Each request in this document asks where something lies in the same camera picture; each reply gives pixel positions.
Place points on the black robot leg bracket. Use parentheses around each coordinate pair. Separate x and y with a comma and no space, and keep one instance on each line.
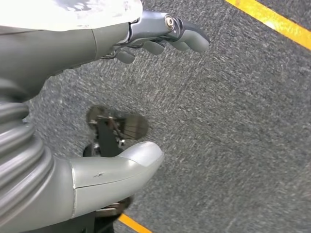
(106,141)

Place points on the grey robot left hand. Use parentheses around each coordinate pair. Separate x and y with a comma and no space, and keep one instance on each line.
(48,41)

